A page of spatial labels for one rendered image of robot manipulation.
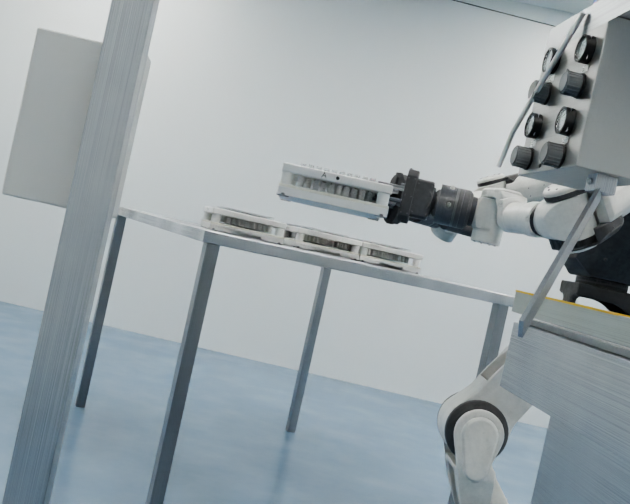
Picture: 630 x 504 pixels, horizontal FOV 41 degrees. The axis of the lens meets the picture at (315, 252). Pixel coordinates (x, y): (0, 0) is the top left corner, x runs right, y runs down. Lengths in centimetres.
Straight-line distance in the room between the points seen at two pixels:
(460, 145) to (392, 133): 49
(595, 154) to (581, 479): 41
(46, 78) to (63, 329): 38
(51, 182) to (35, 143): 6
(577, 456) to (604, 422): 16
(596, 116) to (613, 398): 37
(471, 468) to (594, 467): 87
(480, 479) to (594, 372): 96
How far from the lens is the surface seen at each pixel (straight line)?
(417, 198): 188
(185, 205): 622
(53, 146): 136
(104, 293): 380
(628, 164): 117
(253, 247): 242
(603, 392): 101
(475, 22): 632
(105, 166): 128
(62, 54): 137
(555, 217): 167
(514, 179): 237
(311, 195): 183
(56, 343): 130
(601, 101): 116
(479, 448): 195
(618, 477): 105
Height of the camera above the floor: 93
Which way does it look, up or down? 1 degrees down
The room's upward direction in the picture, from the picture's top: 13 degrees clockwise
